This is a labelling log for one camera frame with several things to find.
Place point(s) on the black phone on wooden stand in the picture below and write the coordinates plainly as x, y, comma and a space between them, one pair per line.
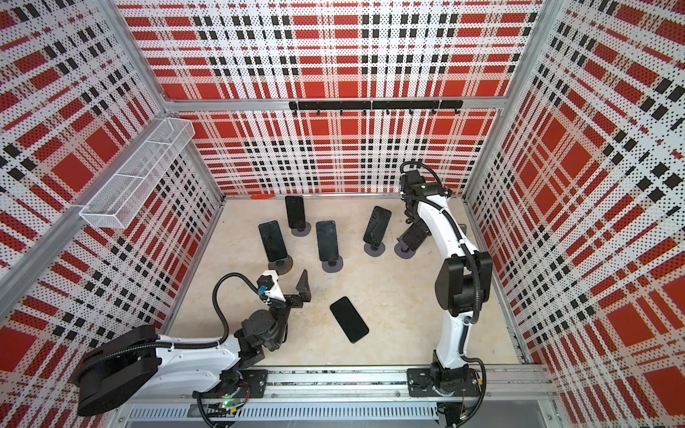
273, 241

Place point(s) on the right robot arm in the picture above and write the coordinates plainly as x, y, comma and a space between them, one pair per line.
463, 284

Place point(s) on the wooden-base phone stand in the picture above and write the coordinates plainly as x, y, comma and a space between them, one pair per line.
283, 266

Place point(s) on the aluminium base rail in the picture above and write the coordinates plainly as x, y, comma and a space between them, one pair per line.
501, 395

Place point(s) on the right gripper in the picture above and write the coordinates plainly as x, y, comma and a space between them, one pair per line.
426, 230

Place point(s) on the black phone in centre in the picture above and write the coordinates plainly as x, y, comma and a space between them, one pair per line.
327, 241

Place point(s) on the black phone at back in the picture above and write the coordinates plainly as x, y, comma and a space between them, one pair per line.
295, 212

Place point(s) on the white wire mesh basket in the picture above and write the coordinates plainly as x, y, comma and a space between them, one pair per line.
122, 197

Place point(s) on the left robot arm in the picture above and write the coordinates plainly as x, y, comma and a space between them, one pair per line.
142, 364

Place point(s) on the grey stand at back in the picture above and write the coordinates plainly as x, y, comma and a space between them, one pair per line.
301, 232

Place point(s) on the blue-edged phone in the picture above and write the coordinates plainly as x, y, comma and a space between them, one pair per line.
414, 237

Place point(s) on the grey centre phone stand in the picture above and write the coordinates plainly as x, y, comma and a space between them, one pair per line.
333, 266

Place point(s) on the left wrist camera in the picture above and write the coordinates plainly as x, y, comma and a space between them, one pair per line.
269, 289

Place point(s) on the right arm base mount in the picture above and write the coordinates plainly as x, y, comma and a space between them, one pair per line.
444, 382

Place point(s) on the black hook rail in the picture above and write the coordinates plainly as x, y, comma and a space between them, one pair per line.
376, 105

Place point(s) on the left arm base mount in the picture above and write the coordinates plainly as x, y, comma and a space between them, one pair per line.
220, 406

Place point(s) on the grey stand of blue phone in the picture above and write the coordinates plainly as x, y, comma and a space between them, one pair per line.
404, 251

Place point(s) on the black phone with pink edge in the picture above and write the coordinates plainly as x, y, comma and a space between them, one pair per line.
377, 226

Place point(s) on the black phone with white sticker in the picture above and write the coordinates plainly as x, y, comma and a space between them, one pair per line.
349, 319

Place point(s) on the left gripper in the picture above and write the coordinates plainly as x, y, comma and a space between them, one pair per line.
303, 290

